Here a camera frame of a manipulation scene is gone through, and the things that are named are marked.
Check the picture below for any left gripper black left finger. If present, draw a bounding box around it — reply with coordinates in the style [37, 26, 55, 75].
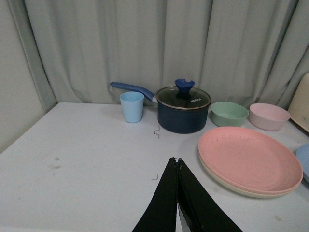
[133, 158, 178, 232]

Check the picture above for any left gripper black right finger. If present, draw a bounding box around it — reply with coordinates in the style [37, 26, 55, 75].
[177, 159, 241, 232]

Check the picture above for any pink plastic plate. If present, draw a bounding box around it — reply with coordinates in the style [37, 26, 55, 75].
[198, 127, 303, 194]

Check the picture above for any light blue plastic plate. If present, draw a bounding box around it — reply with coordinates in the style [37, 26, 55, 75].
[296, 144, 309, 182]

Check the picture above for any cream plastic plate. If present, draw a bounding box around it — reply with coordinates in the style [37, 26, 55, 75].
[199, 156, 303, 199]

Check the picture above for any dark blue saucepan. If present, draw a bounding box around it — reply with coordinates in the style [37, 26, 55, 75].
[110, 82, 211, 134]

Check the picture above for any green plastic bowl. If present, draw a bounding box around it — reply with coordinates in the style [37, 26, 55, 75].
[211, 101, 249, 127]

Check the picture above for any pink plastic bowl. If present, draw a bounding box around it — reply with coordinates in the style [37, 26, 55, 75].
[249, 103, 290, 131]

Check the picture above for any light blue plastic cup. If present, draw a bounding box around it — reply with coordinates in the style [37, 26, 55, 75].
[120, 92, 144, 123]

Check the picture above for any glass lid with blue knob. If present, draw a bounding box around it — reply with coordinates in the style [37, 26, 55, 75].
[156, 79, 211, 110]

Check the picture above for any cream appliance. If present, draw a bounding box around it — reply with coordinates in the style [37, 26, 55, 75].
[288, 73, 309, 132]

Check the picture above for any grey curtain backdrop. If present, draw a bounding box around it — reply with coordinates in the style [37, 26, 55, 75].
[0, 0, 309, 151]

